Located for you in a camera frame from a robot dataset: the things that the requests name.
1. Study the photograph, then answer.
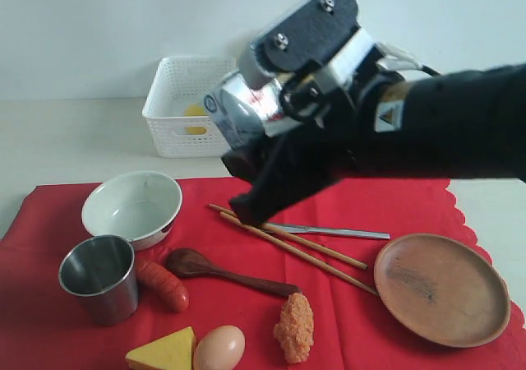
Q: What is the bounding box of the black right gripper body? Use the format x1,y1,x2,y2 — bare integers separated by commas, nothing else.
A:
279,44,404,181

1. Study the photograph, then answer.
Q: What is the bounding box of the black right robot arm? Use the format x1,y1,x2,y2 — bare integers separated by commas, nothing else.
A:
205,40,525,225

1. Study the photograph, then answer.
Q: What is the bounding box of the lower wooden chopstick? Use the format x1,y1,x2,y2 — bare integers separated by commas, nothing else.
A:
220,212,378,296

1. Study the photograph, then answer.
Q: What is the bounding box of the dark wooden spoon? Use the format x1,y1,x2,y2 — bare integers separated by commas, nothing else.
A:
164,248,302,298

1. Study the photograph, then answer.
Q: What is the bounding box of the red sausage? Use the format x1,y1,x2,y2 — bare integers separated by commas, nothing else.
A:
135,259,189,312

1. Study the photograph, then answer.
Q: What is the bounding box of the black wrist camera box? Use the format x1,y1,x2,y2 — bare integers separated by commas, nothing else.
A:
238,0,358,90

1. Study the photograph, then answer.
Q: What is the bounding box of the silver metal knife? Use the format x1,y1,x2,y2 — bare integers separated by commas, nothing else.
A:
266,223,390,240

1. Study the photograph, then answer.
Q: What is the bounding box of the black camera cable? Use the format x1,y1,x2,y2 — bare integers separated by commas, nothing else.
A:
381,43,443,77

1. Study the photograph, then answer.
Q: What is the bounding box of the wooden chopstick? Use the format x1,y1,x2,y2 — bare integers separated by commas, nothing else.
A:
208,203,368,271
220,212,378,296

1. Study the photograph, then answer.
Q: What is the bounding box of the blue white milk carton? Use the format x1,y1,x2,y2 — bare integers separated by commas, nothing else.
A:
203,70,300,149

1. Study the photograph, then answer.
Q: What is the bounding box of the white perforated plastic basket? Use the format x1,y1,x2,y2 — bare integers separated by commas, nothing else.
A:
142,56,236,158

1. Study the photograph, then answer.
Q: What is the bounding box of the red table cloth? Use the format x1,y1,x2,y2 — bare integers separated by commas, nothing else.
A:
1,178,525,369

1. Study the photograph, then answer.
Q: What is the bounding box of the yellow lemon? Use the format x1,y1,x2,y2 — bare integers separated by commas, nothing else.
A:
183,104,209,136

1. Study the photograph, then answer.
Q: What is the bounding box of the brown egg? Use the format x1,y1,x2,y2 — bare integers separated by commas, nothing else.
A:
193,325,245,370

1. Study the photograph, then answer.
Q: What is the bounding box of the stainless steel cup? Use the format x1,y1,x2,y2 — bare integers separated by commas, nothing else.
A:
58,235,139,326

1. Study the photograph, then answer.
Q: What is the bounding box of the orange fried chicken piece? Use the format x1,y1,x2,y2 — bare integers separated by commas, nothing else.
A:
273,293,314,364

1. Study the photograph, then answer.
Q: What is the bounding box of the upper wooden chopstick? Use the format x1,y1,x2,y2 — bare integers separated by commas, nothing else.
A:
208,203,368,271

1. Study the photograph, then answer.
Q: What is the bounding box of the brown wooden plate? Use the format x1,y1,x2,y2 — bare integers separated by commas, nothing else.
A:
374,234,510,348

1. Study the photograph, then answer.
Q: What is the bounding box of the yellow cheese wedge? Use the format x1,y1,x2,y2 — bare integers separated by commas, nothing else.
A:
125,326,196,370

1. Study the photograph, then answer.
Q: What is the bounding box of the white ceramic bowl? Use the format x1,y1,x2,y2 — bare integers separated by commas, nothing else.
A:
81,171,183,251

